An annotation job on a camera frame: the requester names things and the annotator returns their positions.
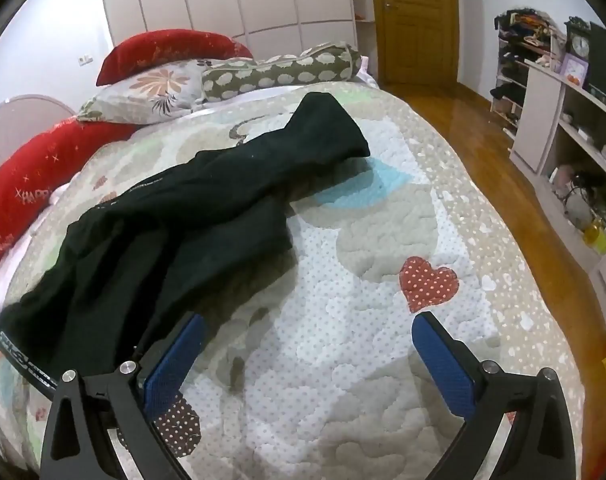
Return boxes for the black pants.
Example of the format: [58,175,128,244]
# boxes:
[0,92,369,396]

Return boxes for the heart pattern quilt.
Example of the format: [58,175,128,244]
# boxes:
[0,80,584,480]

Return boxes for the yellow bottle on shelf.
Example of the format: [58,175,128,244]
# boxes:
[583,218,606,256]

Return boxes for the long red happy pillow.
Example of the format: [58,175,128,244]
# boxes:
[0,117,136,260]

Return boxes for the white shelf unit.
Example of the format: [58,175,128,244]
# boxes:
[510,64,606,327]

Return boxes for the floral grey pillow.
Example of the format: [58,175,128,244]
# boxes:
[76,58,213,126]

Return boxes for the white bed headboard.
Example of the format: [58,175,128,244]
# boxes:
[0,94,75,166]

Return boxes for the olive cloud pattern bolster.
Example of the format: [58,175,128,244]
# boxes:
[201,41,361,102]

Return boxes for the red pillow at back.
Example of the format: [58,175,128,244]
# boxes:
[96,28,253,87]

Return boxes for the wooden door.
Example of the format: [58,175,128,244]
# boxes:
[373,0,460,89]

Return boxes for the black table clock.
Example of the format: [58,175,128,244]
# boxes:
[566,16,591,61]

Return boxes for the white wardrobe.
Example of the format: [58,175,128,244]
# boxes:
[103,0,357,58]

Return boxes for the purple picture frame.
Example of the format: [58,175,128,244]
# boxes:
[559,53,588,87]

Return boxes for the wall power socket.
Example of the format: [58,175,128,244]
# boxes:
[78,54,94,66]

